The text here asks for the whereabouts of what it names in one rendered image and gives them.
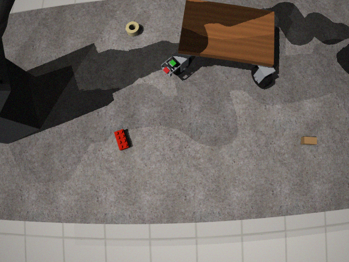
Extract tan rectangular block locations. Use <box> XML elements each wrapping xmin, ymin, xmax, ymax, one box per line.
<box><xmin>301</xmin><ymin>136</ymin><xmax>317</xmax><ymax>145</ymax></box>

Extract red toy building brick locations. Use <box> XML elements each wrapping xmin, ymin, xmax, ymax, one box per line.
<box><xmin>114</xmin><ymin>129</ymin><xmax>130</xmax><ymax>150</ymax></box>

